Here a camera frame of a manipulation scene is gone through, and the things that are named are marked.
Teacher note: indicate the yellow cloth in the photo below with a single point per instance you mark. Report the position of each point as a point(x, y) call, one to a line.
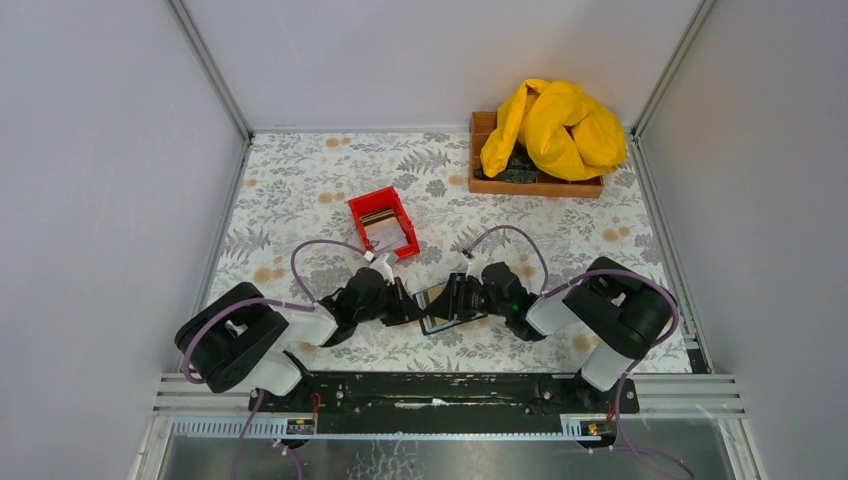
point(566, 133)

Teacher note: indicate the wooden tray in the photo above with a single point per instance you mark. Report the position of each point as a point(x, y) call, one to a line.
point(482, 124)

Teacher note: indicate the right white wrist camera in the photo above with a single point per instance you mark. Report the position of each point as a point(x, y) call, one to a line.
point(475, 264)

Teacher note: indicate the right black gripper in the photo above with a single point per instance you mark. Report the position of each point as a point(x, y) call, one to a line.
point(460, 297)

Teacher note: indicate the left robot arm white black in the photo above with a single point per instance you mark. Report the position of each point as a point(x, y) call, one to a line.
point(238, 339)

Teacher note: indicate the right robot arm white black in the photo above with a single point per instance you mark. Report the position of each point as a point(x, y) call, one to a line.
point(629, 313)

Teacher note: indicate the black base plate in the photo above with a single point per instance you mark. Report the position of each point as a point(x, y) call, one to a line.
point(370, 403)

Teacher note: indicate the black card holder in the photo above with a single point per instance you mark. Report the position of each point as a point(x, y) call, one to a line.
point(443, 308)

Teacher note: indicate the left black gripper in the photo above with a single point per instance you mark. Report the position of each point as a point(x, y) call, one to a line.
point(398, 298)

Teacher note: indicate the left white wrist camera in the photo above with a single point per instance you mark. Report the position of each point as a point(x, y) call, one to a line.
point(384, 264)

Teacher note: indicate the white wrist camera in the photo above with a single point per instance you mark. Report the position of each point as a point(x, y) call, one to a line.
point(384, 264)
point(475, 264)

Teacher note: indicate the floral table mat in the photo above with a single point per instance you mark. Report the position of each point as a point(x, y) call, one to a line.
point(292, 234)

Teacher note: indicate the red plastic bin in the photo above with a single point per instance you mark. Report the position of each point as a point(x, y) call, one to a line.
point(384, 199)

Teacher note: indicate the dark green object in tray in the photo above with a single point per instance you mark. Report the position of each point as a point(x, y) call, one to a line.
point(520, 169)

